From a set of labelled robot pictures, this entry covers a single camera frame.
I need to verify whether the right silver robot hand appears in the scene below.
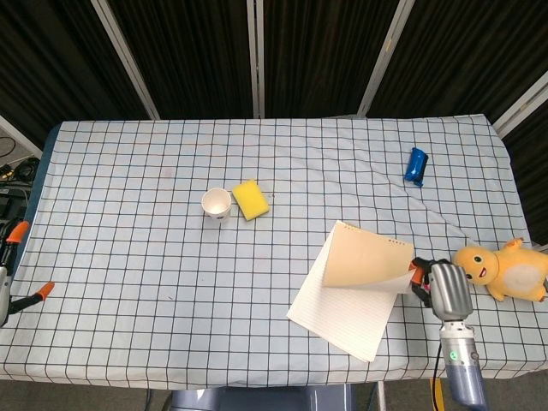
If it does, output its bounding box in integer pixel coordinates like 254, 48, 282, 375
408, 257, 474, 322

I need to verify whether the beige paper notepad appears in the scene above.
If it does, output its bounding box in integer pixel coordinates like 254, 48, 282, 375
286, 219, 415, 363

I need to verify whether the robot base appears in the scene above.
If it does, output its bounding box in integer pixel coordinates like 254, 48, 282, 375
164, 384, 356, 411

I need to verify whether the yellow plush duck toy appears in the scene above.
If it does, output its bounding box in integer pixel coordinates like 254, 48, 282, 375
452, 237, 548, 303

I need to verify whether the yellow sponge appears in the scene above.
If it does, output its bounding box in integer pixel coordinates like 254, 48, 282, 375
231, 179, 271, 223

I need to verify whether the white paper cup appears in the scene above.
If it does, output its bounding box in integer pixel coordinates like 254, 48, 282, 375
201, 187, 232, 227

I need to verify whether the blue checkered tablecloth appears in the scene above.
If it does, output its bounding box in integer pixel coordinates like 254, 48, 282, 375
0, 112, 548, 391

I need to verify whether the black cables bundle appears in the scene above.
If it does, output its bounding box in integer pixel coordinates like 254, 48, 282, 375
0, 135, 40, 189

